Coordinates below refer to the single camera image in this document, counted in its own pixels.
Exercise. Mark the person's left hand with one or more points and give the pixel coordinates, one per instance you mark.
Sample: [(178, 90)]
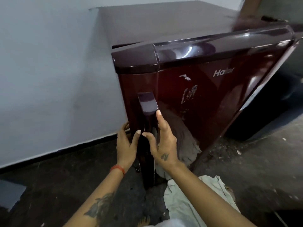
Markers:
[(125, 148)]

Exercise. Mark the person's right hand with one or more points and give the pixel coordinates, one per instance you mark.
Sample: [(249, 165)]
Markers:
[(165, 146)]

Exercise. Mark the white refrigerator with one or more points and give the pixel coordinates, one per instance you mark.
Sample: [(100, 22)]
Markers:
[(213, 96)]

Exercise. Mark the person's left forearm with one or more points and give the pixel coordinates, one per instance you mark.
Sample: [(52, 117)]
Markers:
[(94, 200)]

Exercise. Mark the person's right forearm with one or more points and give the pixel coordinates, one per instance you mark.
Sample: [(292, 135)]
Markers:
[(208, 200)]

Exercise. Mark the person's foot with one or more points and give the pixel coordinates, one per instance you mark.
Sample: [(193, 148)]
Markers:
[(144, 222)]

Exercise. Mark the pale pink shirt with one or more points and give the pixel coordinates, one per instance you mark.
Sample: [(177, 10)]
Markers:
[(165, 224)]

